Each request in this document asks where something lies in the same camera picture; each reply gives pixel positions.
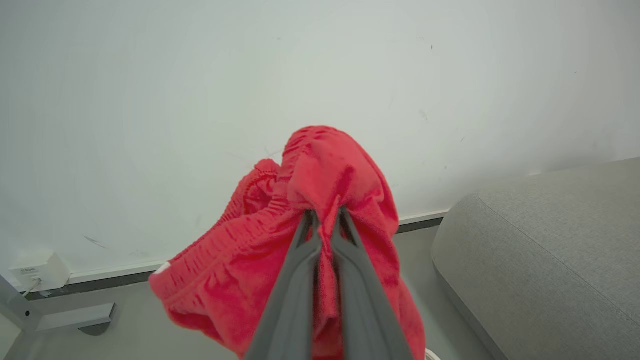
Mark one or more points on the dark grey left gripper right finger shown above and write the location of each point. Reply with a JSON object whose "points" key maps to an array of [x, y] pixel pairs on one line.
{"points": [[367, 320]]}

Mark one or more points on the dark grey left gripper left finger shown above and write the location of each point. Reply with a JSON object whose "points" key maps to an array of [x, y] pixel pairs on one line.
{"points": [[290, 310]]}

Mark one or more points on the red shorts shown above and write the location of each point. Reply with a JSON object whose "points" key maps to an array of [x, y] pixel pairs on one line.
{"points": [[240, 270]]}

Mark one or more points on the white laundry basket brown rim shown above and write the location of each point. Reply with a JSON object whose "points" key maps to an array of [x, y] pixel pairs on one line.
{"points": [[432, 356]]}

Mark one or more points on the grey fabric sofa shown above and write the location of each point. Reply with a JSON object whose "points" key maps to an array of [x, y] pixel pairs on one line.
{"points": [[550, 260]]}

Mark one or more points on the black caster wheel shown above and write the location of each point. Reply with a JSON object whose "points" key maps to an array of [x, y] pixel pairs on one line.
{"points": [[95, 330]]}

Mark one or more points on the white wall socket box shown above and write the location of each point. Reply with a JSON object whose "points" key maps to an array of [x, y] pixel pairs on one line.
{"points": [[45, 270]]}

